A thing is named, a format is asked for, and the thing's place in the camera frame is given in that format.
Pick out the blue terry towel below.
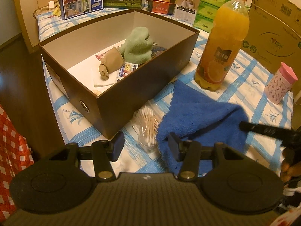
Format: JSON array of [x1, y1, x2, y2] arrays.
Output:
[[157, 81, 248, 175]]

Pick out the bag of cotton swabs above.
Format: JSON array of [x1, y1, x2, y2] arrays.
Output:
[[132, 101, 164, 153]]

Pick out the pink patterned cup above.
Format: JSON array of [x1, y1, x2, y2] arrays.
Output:
[[264, 62, 298, 105]]

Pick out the brown cardboard shoe box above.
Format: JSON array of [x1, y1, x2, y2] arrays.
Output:
[[39, 9, 199, 138]]

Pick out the white paper in box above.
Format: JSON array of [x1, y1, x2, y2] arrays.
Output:
[[67, 40, 127, 95]]

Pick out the red white checked cloth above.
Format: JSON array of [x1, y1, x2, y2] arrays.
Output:
[[0, 108, 34, 222]]

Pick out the colourful small packets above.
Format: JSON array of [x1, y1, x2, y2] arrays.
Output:
[[117, 62, 139, 82]]

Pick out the large brown cardboard box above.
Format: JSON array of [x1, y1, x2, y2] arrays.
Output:
[[241, 0, 301, 79]]

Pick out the blue knitted cloth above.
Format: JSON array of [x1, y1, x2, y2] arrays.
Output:
[[151, 43, 166, 58]]

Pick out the green plush toy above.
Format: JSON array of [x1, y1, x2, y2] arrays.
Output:
[[118, 27, 153, 65]]

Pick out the orange juice bottle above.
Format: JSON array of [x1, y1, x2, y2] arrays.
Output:
[[194, 0, 249, 91]]

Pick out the white product box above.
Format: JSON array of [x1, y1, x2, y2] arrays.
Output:
[[174, 0, 201, 24]]

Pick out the lower red snack box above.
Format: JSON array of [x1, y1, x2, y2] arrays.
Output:
[[146, 0, 176, 15]]

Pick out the green tissue pack stack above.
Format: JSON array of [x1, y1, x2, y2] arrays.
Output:
[[193, 0, 249, 38]]

